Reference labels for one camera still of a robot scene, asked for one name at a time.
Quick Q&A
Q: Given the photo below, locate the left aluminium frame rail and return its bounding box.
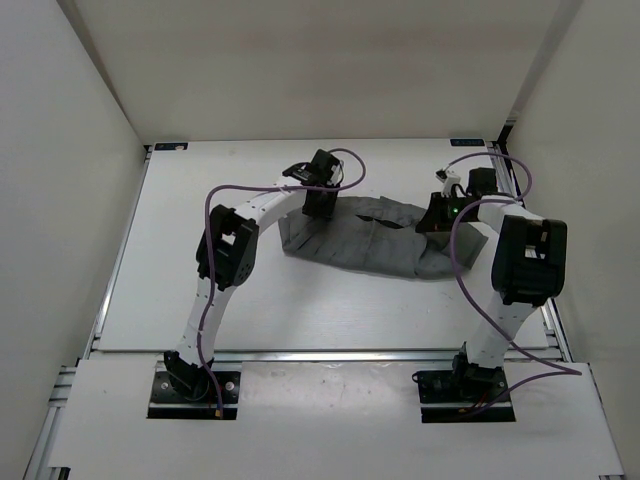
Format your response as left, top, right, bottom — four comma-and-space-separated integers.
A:
23, 145, 154, 479

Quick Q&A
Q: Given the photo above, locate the blue label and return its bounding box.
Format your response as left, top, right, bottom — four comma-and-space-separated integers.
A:
450, 138, 485, 148
154, 142, 189, 151

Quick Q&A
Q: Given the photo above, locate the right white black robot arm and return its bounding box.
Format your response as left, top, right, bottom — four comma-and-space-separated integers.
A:
416, 168, 568, 400

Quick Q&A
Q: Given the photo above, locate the aluminium frame rail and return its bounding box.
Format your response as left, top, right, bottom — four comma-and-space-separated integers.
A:
23, 145, 154, 479
487, 140, 626, 476

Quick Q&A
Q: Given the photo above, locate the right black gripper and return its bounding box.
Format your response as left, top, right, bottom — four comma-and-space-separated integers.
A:
415, 191, 474, 232

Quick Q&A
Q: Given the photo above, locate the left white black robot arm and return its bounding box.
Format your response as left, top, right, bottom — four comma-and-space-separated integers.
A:
164, 149, 343, 404

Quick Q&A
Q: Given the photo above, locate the right blue label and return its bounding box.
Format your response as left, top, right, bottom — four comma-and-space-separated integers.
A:
450, 138, 485, 148

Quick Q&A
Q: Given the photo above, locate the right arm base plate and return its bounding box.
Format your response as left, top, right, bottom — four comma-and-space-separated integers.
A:
412, 354, 516, 424

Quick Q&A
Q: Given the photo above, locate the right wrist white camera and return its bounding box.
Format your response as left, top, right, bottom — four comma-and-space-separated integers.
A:
435, 168, 461, 197

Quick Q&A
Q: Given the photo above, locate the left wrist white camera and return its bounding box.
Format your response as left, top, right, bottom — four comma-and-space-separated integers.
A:
331, 160, 345, 187

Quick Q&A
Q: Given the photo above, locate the aluminium front rail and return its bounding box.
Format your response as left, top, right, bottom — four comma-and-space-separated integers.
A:
88, 346, 563, 363

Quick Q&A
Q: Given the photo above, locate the left blue label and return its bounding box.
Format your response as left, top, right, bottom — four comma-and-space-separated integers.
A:
154, 142, 189, 151

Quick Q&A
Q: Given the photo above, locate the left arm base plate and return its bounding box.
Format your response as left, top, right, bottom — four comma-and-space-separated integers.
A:
147, 364, 241, 421

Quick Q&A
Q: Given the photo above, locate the grey pleated skirt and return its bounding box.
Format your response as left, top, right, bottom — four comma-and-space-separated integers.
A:
277, 193, 489, 282

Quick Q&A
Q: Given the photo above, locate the wrist white camera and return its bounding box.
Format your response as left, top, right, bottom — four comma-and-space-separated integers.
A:
331, 160, 345, 187
435, 168, 461, 197

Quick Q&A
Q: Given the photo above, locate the right aluminium frame rail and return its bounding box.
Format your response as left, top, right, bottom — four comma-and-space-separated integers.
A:
487, 140, 626, 476

